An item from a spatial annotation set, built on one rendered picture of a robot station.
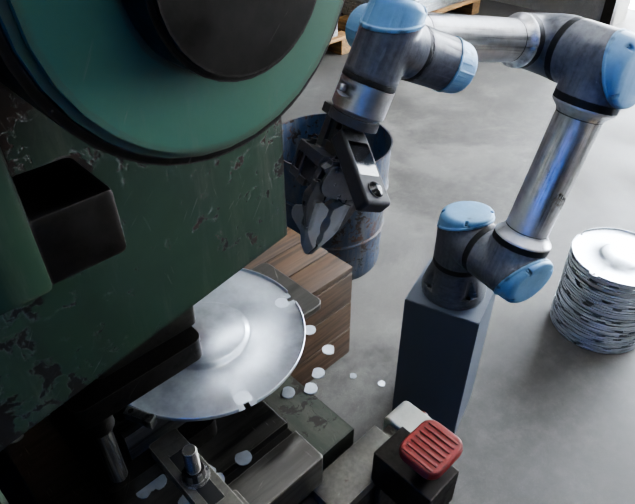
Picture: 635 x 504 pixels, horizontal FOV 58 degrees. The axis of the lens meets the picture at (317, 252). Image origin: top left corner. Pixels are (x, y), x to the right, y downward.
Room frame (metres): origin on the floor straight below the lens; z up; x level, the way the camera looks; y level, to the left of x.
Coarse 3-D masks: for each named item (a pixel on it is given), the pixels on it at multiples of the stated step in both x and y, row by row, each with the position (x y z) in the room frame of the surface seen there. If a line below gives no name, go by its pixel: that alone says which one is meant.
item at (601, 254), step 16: (576, 240) 1.45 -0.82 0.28; (592, 240) 1.45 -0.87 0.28; (608, 240) 1.45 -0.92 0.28; (624, 240) 1.45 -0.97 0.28; (576, 256) 1.37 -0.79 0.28; (592, 256) 1.37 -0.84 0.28; (608, 256) 1.36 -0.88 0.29; (624, 256) 1.36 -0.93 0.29; (592, 272) 1.30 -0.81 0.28; (608, 272) 1.30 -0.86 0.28; (624, 272) 1.30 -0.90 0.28
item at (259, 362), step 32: (224, 288) 0.67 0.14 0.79; (256, 288) 0.67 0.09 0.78; (224, 320) 0.60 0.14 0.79; (256, 320) 0.60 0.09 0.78; (288, 320) 0.61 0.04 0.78; (224, 352) 0.54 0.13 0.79; (256, 352) 0.54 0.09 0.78; (288, 352) 0.54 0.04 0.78; (160, 384) 0.49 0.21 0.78; (192, 384) 0.49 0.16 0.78; (224, 384) 0.49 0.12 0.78; (256, 384) 0.49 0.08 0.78; (160, 416) 0.44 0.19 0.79; (192, 416) 0.44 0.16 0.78; (224, 416) 0.44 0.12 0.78
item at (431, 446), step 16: (416, 432) 0.43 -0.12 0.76; (432, 432) 0.43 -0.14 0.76; (448, 432) 0.43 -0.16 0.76; (400, 448) 0.41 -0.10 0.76; (416, 448) 0.41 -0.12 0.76; (432, 448) 0.40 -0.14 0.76; (448, 448) 0.40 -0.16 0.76; (416, 464) 0.38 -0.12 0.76; (432, 464) 0.38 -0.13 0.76; (448, 464) 0.38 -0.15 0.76
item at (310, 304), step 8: (264, 264) 0.74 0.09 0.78; (264, 272) 0.72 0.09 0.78; (272, 272) 0.72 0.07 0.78; (280, 272) 0.72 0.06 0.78; (280, 280) 0.70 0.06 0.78; (288, 280) 0.70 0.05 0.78; (288, 288) 0.68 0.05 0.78; (296, 288) 0.68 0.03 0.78; (304, 288) 0.68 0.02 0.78; (296, 296) 0.66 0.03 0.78; (304, 296) 0.66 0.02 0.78; (312, 296) 0.66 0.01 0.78; (304, 304) 0.64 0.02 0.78; (312, 304) 0.64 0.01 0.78; (320, 304) 0.64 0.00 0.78; (304, 312) 0.62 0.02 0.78; (312, 312) 0.63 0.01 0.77
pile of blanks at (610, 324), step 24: (576, 264) 1.35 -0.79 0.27; (576, 288) 1.32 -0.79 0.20; (600, 288) 1.26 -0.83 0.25; (624, 288) 1.23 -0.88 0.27; (552, 312) 1.41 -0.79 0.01; (576, 312) 1.30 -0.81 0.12; (600, 312) 1.25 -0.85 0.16; (624, 312) 1.23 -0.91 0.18; (576, 336) 1.28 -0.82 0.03; (600, 336) 1.25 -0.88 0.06; (624, 336) 1.23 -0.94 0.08
